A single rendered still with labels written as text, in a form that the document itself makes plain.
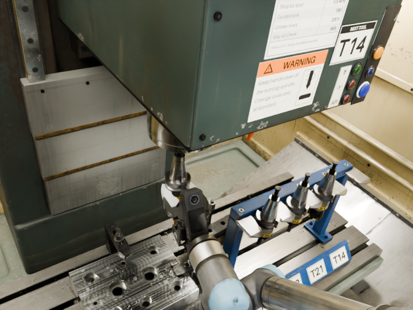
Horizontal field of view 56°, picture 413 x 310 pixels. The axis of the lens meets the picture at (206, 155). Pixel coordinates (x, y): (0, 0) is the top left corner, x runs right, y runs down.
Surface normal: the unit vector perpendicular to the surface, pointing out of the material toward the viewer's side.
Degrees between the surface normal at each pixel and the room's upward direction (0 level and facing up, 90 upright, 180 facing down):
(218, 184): 0
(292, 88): 90
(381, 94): 90
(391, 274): 24
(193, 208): 60
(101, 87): 90
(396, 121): 90
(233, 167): 0
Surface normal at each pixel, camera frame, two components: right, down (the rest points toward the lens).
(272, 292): -0.76, -0.47
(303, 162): -0.24, -0.61
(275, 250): 0.11, -0.79
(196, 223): 0.41, 0.11
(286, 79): 0.56, 0.54
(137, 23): -0.82, 0.26
